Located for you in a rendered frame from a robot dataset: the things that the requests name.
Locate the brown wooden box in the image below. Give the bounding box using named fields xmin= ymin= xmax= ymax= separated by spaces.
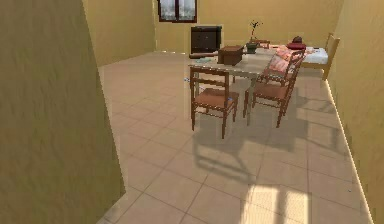
xmin=217 ymin=45 xmax=245 ymax=67

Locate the wooden bed with white mattress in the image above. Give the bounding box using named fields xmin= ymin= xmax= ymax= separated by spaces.
xmin=269 ymin=32 xmax=341 ymax=82

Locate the dark framed window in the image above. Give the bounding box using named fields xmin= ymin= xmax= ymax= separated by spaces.
xmin=157 ymin=0 xmax=198 ymax=24

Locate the potted house plant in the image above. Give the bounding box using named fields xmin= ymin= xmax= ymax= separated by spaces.
xmin=245 ymin=20 xmax=263 ymax=55

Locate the red pillow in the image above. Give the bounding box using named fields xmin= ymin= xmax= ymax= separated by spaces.
xmin=286 ymin=42 xmax=307 ymax=51

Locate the grey dining table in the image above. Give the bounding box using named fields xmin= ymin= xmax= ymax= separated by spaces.
xmin=188 ymin=47 xmax=278 ymax=127

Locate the brown wooden chair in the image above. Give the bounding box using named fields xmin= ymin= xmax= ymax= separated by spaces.
xmin=249 ymin=38 xmax=272 ymax=50
xmin=242 ymin=49 xmax=306 ymax=129
xmin=189 ymin=65 xmax=240 ymax=140

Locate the pink patterned blanket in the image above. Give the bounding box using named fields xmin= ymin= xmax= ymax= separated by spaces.
xmin=268 ymin=45 xmax=316 ymax=75

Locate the dark brown chest of drawers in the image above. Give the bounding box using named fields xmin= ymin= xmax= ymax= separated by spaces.
xmin=190 ymin=25 xmax=223 ymax=55

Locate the brown baseball bat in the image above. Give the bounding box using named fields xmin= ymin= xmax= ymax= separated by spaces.
xmin=188 ymin=51 xmax=220 ymax=60

